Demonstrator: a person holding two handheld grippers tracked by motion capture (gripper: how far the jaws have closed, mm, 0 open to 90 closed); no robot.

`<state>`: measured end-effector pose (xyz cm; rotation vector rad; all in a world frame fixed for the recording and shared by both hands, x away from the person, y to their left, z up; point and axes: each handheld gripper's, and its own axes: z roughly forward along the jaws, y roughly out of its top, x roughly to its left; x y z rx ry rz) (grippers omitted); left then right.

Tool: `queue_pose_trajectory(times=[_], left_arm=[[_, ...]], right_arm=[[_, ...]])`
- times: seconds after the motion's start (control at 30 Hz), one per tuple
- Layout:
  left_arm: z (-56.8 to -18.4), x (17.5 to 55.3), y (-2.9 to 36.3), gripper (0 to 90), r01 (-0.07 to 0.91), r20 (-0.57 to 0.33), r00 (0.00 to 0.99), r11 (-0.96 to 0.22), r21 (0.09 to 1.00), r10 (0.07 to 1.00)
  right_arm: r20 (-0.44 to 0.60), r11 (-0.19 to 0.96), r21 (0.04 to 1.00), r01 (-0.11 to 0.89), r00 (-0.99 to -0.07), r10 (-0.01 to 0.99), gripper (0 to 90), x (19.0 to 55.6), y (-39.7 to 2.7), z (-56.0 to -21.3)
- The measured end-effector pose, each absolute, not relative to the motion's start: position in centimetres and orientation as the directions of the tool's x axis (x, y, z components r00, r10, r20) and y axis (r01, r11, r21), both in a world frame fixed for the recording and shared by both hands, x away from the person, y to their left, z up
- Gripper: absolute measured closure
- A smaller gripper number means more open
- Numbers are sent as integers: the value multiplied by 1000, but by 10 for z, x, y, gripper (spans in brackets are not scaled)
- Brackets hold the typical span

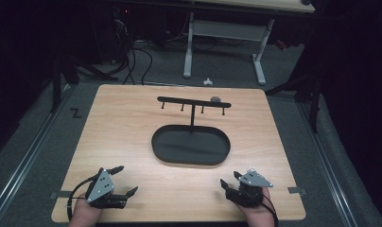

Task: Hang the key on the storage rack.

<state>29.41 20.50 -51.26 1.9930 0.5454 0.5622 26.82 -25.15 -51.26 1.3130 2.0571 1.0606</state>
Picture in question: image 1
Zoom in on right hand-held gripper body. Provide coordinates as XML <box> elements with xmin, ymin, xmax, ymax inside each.
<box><xmin>226</xmin><ymin>167</ymin><xmax>274</xmax><ymax>208</ymax></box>

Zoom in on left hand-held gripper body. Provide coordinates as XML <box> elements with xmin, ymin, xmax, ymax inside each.
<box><xmin>84</xmin><ymin>167</ymin><xmax>129</xmax><ymax>210</ymax></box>

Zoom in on person's left hand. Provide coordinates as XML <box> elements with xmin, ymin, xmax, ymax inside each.
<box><xmin>68</xmin><ymin>192</ymin><xmax>105</xmax><ymax>227</ymax></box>

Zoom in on person's right hand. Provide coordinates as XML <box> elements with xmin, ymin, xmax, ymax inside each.
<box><xmin>237</xmin><ymin>186</ymin><xmax>275</xmax><ymax>227</ymax></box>

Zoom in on grey tape strip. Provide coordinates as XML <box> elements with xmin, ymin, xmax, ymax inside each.
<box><xmin>286</xmin><ymin>185</ymin><xmax>308</xmax><ymax>195</ymax></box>
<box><xmin>49</xmin><ymin>190</ymin><xmax>73</xmax><ymax>201</ymax></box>

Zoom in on black hook rack with tray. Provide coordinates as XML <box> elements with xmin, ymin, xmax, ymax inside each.
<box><xmin>150</xmin><ymin>96</ymin><xmax>233</xmax><ymax>166</ymax></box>

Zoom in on black metal stand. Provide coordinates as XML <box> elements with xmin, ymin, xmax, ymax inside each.
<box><xmin>264</xmin><ymin>70</ymin><xmax>324</xmax><ymax>134</ymax></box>
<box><xmin>48</xmin><ymin>46</ymin><xmax>119</xmax><ymax>114</ymax></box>

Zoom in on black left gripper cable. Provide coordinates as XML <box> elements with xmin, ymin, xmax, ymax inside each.
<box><xmin>66</xmin><ymin>175</ymin><xmax>97</xmax><ymax>222</ymax></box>

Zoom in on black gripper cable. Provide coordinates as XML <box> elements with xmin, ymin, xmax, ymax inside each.
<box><xmin>260</xmin><ymin>192</ymin><xmax>280</xmax><ymax>227</ymax></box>
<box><xmin>66</xmin><ymin>175</ymin><xmax>97</xmax><ymax>222</ymax></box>

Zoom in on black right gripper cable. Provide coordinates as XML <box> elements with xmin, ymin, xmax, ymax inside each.
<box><xmin>260</xmin><ymin>192</ymin><xmax>280</xmax><ymax>227</ymax></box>

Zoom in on metal floor rail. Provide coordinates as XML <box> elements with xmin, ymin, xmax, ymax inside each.
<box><xmin>297</xmin><ymin>100</ymin><xmax>358</xmax><ymax>227</ymax></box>
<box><xmin>0</xmin><ymin>83</ymin><xmax>77</xmax><ymax>221</ymax></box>

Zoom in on black floor cables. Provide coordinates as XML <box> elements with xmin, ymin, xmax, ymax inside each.
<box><xmin>114</xmin><ymin>18</ymin><xmax>154</xmax><ymax>86</ymax></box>

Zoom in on white frame desk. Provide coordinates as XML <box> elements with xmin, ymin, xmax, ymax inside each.
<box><xmin>182</xmin><ymin>0</ymin><xmax>316</xmax><ymax>86</ymax></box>

